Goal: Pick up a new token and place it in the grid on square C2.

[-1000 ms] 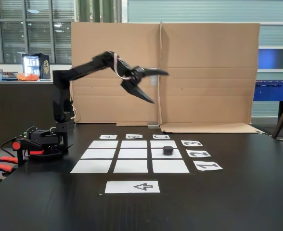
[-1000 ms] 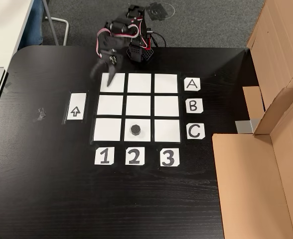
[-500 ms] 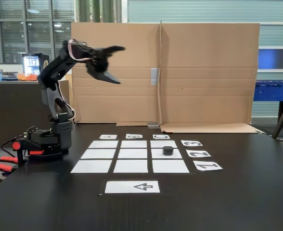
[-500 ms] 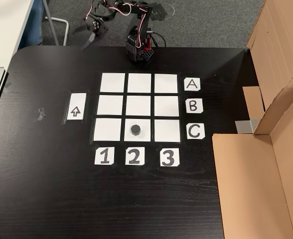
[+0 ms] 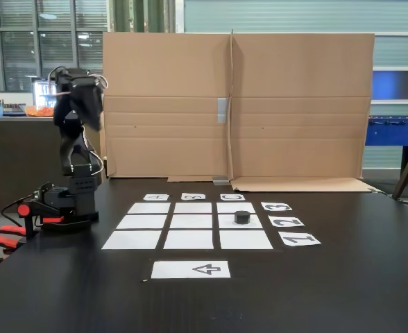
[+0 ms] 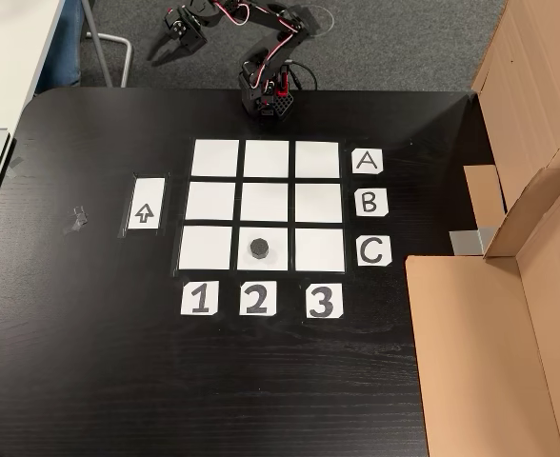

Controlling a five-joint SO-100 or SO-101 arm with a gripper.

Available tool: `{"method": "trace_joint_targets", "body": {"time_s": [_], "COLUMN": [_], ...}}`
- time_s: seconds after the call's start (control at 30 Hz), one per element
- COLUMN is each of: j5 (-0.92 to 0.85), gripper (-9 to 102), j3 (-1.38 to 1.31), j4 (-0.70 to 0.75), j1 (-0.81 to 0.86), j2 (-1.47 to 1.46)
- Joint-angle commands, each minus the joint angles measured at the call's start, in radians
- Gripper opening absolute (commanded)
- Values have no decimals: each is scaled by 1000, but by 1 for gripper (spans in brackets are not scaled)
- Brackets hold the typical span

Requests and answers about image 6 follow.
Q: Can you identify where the paper sheet number 1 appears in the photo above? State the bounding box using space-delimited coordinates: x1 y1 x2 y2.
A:
180 281 220 316

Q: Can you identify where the person's leg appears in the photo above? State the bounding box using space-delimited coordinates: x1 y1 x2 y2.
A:
46 0 84 88

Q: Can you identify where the white paper grid square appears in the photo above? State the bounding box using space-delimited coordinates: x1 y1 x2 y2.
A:
236 227 290 272
294 140 341 180
185 181 237 223
294 182 344 224
178 225 233 271
294 228 347 273
243 139 290 179
239 182 290 223
190 139 241 177

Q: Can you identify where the white table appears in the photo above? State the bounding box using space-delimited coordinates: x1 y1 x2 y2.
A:
0 0 66 132

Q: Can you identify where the black cable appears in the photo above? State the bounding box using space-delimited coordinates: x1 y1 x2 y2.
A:
287 60 319 91

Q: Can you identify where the paper sheet number 3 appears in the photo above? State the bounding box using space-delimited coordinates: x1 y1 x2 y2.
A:
305 283 344 320

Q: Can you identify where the black floor tape patch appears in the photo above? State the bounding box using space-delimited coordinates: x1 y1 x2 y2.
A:
302 7 334 40

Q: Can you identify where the grey metal chair leg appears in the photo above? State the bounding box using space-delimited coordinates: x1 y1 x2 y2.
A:
80 0 133 89

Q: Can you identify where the white arrow paper sheet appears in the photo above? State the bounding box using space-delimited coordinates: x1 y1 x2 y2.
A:
126 177 166 230

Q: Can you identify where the paper sheet number 2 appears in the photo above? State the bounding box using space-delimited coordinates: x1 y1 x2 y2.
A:
239 280 278 317

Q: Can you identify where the paper sheet letter B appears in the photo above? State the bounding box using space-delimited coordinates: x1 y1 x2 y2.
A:
354 188 390 218

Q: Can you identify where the paper sheet letter A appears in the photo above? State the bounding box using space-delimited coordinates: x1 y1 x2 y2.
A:
351 149 385 175

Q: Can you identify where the red black table clamp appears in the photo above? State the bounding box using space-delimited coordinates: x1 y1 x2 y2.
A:
275 66 293 96

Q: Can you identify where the large brown cardboard panel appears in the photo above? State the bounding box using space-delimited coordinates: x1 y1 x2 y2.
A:
464 0 560 258
405 169 560 457

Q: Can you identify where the paper sheet letter C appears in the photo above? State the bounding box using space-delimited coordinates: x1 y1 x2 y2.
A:
355 235 393 268

